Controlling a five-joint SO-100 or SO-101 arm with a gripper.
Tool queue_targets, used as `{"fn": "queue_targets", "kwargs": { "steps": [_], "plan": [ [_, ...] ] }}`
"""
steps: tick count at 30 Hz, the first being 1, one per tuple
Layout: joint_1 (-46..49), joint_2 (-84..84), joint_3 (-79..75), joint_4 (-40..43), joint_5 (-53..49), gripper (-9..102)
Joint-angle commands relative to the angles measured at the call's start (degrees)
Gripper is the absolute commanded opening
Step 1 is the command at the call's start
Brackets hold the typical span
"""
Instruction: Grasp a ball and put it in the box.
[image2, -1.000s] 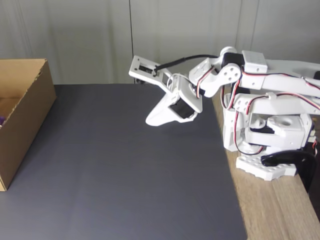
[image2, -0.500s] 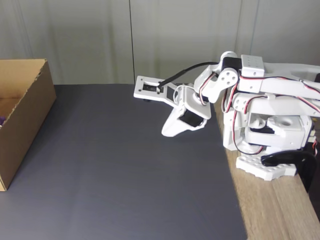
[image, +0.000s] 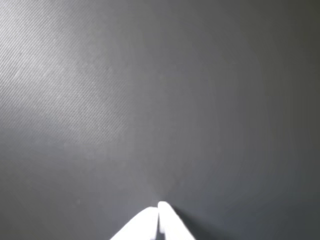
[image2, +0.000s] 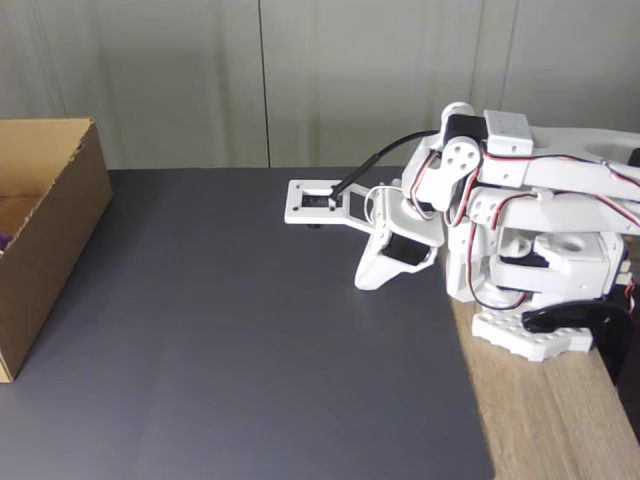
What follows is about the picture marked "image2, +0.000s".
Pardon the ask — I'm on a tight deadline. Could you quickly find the brown cardboard box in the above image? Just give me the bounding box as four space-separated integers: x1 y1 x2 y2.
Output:
0 117 115 385

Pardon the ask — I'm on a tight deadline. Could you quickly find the dark grey table mat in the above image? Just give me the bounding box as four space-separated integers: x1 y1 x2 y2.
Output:
0 167 496 480

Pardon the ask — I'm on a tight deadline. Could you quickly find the black table clamp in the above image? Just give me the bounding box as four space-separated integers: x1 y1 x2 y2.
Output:
521 299 632 386

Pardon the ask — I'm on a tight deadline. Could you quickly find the white panelled cabinet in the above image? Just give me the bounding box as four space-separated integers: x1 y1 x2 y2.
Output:
0 0 640 171

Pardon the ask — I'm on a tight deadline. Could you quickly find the black camera cable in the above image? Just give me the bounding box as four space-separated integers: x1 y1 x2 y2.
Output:
329 129 444 200

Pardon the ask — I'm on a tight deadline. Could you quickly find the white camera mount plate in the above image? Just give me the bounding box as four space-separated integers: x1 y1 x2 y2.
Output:
283 179 384 233

